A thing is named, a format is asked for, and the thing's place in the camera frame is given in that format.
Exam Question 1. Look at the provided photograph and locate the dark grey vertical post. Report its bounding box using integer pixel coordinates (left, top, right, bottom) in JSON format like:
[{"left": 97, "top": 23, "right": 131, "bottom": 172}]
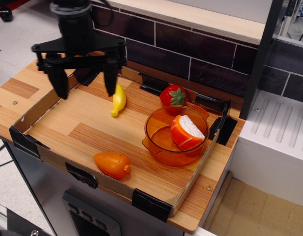
[{"left": 240, "top": 0, "right": 283, "bottom": 120}]

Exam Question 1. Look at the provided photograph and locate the transparent orange plastic pot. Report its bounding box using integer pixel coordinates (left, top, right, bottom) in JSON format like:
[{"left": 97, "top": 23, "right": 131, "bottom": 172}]
[{"left": 142, "top": 105, "right": 210, "bottom": 167}]

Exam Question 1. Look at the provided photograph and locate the white toy sink drainboard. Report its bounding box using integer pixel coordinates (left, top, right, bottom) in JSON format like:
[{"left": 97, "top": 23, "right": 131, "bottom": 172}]
[{"left": 230, "top": 91, "right": 303, "bottom": 206}]

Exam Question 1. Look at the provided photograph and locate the light wooden shelf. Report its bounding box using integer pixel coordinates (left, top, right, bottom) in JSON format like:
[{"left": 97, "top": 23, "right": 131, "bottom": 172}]
[{"left": 91, "top": 0, "right": 266, "bottom": 46}]

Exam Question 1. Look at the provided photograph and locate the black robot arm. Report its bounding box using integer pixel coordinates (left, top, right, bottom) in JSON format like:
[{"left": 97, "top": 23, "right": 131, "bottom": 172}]
[{"left": 31, "top": 0, "right": 127, "bottom": 99}]

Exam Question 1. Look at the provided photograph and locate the orange toy carrot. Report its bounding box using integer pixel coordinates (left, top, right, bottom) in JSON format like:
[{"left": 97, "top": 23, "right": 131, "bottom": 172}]
[{"left": 93, "top": 152, "right": 131, "bottom": 179}]

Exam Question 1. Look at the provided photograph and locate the orange white toy sushi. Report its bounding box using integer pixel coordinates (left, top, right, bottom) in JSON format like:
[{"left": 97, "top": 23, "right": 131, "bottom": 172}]
[{"left": 171, "top": 115, "right": 206, "bottom": 151}]

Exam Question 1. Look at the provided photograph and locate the red toy strawberry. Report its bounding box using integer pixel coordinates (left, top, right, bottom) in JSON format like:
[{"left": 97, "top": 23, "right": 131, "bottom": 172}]
[{"left": 160, "top": 85, "right": 187, "bottom": 112}]

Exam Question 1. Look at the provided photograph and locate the yellow toy banana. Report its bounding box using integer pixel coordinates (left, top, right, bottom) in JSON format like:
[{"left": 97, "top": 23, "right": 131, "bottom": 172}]
[{"left": 111, "top": 84, "right": 126, "bottom": 117}]

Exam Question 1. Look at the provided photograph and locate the black caster wheel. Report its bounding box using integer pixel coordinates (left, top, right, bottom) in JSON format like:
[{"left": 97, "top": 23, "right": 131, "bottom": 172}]
[{"left": 0, "top": 6, "right": 13, "bottom": 22}]

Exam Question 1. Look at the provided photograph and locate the grey toy oven panel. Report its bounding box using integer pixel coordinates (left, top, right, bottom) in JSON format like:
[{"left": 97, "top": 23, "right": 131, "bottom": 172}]
[{"left": 62, "top": 192, "right": 122, "bottom": 236}]

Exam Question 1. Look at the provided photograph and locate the cardboard fence with black tape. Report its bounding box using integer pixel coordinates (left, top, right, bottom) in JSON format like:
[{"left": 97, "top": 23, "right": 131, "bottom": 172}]
[{"left": 11, "top": 62, "right": 240, "bottom": 230}]

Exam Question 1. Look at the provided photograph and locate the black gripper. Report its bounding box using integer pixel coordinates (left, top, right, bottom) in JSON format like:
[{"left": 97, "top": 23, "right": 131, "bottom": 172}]
[{"left": 31, "top": 14, "right": 127, "bottom": 99}]

